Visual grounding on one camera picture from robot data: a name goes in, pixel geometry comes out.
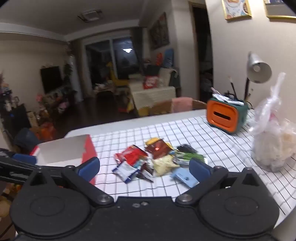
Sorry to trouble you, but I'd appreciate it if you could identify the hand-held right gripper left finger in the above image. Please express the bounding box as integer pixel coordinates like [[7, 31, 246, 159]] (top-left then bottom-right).
[[23, 157, 115, 207]]

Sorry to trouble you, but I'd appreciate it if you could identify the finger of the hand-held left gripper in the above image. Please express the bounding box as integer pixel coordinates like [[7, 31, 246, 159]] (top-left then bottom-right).
[[0, 148, 37, 165], [0, 162, 35, 184]]

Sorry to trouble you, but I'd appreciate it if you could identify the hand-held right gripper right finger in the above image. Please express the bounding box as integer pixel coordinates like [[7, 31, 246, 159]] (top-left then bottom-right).
[[175, 158, 266, 206]]

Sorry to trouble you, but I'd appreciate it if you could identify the green snack packet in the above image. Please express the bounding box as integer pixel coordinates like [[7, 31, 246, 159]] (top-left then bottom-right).
[[174, 151, 206, 166]]

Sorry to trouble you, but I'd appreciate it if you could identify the black snack packet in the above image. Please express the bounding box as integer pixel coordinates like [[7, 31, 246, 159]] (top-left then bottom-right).
[[177, 144, 198, 154]]

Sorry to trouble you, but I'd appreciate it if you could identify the red and white cardboard box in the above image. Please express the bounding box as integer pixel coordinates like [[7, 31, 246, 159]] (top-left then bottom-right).
[[30, 134, 97, 186]]

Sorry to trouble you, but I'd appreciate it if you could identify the pale yellow pastry packet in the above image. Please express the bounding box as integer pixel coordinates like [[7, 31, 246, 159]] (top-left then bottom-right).
[[151, 155, 181, 176]]

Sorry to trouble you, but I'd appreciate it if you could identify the white and blue small packet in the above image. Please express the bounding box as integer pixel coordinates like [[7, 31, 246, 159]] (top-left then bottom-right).
[[112, 161, 138, 183]]

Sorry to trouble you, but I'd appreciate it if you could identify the brown red snack packet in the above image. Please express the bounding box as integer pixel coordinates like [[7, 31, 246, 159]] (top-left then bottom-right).
[[145, 140, 173, 159]]

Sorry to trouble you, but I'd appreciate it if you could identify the dark brown small packet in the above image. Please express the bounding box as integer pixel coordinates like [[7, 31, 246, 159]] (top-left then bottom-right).
[[136, 162, 154, 182]]

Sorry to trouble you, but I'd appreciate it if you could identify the yellow snack packet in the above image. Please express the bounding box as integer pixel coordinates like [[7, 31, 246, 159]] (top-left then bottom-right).
[[145, 137, 162, 146]]

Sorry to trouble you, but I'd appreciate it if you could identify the light blue packet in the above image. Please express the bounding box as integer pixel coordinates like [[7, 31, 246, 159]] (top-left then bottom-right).
[[171, 167, 200, 188]]

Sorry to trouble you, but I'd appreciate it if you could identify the white grid tablecloth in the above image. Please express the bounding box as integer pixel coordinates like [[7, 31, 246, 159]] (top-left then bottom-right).
[[89, 109, 296, 216]]

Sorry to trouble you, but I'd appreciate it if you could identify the orange printed carton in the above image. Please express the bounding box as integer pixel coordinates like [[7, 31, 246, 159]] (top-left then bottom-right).
[[35, 123, 57, 142]]

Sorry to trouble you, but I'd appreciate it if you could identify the orange tissue box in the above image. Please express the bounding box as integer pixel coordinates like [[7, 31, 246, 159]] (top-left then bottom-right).
[[206, 97, 249, 134]]

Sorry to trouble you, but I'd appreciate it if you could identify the pink cloth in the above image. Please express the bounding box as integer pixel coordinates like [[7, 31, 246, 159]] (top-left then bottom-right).
[[171, 97, 193, 113]]

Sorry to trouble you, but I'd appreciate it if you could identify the wooden chair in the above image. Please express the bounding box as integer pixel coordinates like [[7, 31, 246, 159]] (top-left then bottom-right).
[[149, 100, 207, 115]]

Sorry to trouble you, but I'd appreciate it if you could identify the white tube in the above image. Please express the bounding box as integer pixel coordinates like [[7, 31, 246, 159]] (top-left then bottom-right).
[[212, 93, 232, 101]]

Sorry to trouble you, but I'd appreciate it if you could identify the wooden coffee table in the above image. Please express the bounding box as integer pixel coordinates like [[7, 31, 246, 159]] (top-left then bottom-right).
[[94, 83, 116, 100]]

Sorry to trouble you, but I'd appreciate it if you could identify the clear plastic bag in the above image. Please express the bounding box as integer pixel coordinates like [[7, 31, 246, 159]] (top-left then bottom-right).
[[250, 72, 296, 172]]

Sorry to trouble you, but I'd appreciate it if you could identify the black television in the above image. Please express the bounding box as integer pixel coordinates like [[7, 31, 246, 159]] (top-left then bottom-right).
[[40, 66, 62, 93]]

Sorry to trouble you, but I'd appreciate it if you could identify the sofa with cream cover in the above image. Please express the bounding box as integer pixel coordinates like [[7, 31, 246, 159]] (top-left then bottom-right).
[[128, 68, 181, 111]]

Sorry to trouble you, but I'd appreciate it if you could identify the dark pen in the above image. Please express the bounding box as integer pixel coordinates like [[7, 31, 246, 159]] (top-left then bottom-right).
[[229, 76, 237, 98]]

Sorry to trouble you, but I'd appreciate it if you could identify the white standing air conditioner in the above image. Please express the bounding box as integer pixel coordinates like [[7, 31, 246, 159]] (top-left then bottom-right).
[[68, 54, 82, 102]]

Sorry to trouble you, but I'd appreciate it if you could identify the yellow giraffe toy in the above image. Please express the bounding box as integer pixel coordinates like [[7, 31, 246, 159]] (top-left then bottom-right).
[[107, 62, 129, 87]]

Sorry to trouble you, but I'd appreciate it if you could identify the red printed cushion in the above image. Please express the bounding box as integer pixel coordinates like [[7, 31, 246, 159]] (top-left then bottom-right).
[[143, 75, 160, 90]]

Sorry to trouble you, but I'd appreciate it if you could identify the glass balcony door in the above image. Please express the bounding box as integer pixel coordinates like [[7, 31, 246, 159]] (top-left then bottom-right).
[[85, 37, 137, 86]]

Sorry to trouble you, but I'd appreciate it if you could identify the blue cushion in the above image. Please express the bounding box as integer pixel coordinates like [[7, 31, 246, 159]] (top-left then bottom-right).
[[165, 48, 174, 67]]

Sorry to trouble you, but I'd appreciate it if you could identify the silver desk lamp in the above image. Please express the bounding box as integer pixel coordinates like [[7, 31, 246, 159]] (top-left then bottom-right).
[[244, 51, 272, 105]]

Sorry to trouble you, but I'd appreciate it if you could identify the yellow framed picture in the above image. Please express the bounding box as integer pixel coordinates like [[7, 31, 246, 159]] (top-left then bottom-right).
[[221, 0, 252, 20], [264, 0, 296, 19]]

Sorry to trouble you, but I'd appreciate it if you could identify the dark wall painting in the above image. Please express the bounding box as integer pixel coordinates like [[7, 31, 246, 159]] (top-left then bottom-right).
[[149, 12, 170, 49]]

